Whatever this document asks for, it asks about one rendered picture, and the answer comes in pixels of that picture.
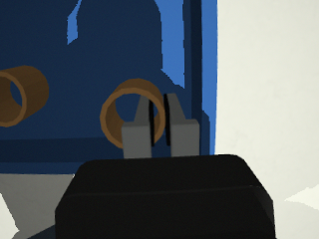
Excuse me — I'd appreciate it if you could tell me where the bronze bushing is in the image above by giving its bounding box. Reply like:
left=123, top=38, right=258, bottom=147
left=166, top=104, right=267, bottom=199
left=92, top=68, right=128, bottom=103
left=100, top=79, right=165, bottom=148
left=0, top=66, right=49, bottom=127

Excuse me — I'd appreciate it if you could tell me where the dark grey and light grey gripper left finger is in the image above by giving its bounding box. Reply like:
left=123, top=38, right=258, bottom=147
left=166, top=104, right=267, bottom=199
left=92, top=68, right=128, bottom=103
left=121, top=95, right=155, bottom=159

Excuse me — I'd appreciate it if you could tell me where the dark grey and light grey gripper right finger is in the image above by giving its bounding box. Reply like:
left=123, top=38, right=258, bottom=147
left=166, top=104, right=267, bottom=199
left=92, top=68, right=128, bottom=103
left=163, top=93, right=199, bottom=157

